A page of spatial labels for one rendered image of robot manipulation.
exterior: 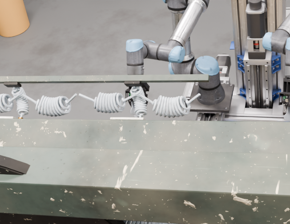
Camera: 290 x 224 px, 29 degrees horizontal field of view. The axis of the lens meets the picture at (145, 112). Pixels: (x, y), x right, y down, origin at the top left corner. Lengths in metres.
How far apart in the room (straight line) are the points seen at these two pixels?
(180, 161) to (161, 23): 4.70
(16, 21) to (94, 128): 4.52
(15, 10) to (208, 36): 2.03
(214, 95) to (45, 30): 3.42
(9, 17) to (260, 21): 3.71
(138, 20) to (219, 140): 4.38
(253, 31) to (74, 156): 1.81
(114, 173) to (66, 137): 0.59
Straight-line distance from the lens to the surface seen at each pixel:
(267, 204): 1.00
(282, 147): 1.50
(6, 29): 6.10
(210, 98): 2.94
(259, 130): 1.51
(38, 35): 6.03
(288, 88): 2.26
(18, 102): 1.89
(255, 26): 2.78
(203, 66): 2.85
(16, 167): 1.12
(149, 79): 1.68
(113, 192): 1.04
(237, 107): 3.07
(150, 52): 2.49
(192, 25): 2.58
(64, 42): 5.76
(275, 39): 2.39
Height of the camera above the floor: 2.94
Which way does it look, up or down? 40 degrees down
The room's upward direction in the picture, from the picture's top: 12 degrees counter-clockwise
